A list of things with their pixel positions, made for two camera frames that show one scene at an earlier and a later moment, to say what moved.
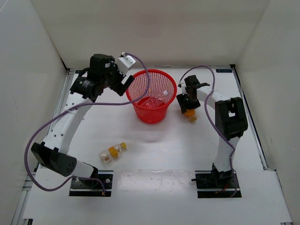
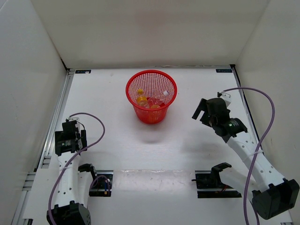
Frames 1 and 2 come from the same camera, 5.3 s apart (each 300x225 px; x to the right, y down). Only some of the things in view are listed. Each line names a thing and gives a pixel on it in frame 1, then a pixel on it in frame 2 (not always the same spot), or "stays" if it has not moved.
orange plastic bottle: x=190 y=114 -> x=155 y=107
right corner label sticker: x=223 y=71 stays
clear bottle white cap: x=156 y=101 stays
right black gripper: x=181 y=98 -> x=202 y=106
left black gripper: x=113 y=67 -> x=58 y=136
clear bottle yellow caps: x=113 y=153 -> x=141 y=99
